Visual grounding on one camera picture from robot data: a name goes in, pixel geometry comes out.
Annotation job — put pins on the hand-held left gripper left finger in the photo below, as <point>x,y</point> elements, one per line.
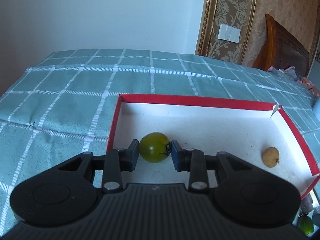
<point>132,156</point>

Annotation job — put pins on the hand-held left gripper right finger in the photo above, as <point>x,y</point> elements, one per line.
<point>175,156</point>

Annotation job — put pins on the green tomato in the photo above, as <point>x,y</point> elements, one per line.
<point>153,147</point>

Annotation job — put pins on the red cardboard box tray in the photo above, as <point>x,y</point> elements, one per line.
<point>212,127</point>

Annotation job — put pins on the brown longan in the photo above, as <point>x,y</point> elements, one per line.
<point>270,156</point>

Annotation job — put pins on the dark sugarcane piece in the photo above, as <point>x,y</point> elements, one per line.
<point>307,203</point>

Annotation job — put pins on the green cucumber piece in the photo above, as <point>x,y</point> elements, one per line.
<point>305,225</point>

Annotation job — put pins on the green checkered tablecloth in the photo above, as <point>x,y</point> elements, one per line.
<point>75,92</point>

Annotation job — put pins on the white jug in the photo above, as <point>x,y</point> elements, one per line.
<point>317,112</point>

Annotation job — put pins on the wooden headboard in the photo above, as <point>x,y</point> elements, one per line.
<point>282,50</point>

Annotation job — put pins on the pink cloth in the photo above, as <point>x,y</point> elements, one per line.
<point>307,81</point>

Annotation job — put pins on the white light switch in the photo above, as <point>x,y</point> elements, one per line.
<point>229,32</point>

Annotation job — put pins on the gold patterned wall panel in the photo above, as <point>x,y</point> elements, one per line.
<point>228,10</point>

